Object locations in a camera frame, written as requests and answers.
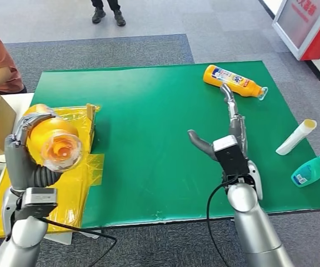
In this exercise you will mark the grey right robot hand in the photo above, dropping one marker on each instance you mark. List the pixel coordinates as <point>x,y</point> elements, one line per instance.
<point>237,127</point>

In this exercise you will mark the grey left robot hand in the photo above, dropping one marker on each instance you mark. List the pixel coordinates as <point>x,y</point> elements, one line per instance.
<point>15,166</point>

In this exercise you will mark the orange bottle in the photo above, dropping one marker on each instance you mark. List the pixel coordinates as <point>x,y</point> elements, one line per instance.
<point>51,136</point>
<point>243,84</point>

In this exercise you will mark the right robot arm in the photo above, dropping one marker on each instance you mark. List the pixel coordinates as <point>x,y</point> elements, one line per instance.
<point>254,228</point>

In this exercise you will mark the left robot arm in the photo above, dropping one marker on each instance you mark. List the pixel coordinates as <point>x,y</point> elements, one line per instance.
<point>23,239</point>

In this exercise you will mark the white bottle, yellow cap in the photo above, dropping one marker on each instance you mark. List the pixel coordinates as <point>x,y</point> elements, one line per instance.
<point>293,139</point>

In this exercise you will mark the teal bottle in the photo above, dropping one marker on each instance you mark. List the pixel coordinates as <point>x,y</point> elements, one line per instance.
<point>312,171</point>

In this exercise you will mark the yellow plastic sheet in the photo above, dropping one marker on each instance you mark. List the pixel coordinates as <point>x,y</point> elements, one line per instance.
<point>73,199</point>

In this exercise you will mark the white board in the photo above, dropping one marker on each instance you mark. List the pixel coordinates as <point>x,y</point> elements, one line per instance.
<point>63,238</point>

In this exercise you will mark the green table mat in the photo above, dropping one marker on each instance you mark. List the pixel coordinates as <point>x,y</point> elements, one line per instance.
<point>154,110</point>

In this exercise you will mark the red and white display cabinet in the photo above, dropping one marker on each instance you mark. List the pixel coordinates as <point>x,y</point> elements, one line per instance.
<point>302,25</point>

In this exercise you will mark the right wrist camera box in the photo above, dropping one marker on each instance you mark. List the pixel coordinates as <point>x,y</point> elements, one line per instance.
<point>231,158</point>

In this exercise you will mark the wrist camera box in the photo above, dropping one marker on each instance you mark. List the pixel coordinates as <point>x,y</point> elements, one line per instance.
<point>231,158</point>
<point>39,201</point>

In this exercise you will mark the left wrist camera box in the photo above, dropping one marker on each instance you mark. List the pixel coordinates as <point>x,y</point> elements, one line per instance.
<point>39,201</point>

